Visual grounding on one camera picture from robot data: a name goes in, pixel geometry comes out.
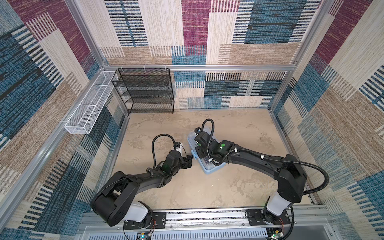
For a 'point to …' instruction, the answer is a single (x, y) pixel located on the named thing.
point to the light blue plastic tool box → (206, 166)
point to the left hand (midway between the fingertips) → (188, 154)
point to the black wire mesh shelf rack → (145, 89)
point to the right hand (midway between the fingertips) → (201, 148)
